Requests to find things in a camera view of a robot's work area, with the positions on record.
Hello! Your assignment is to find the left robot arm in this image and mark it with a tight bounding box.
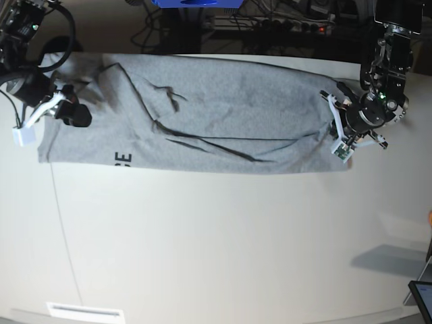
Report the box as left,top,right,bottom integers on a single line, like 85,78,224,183
320,1,425,162

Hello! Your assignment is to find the grey T-shirt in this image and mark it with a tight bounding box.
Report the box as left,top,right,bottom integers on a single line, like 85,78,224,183
38,53,348,174

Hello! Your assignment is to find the power strip with red light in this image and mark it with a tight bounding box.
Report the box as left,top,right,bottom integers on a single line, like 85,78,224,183
271,18,335,36

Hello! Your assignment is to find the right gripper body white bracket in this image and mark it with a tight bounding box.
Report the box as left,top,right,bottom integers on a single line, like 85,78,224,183
12,91,66,146

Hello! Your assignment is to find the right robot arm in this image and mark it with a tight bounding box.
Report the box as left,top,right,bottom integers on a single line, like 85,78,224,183
1,1,92,146

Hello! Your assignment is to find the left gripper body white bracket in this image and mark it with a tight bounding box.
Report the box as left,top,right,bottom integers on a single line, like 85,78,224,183
320,90,388,163

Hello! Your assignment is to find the tablet with black frame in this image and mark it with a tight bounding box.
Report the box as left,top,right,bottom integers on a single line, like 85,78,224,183
408,281,431,324

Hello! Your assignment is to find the white label strip on table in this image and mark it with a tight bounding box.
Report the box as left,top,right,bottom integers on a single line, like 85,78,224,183
47,302,124,323

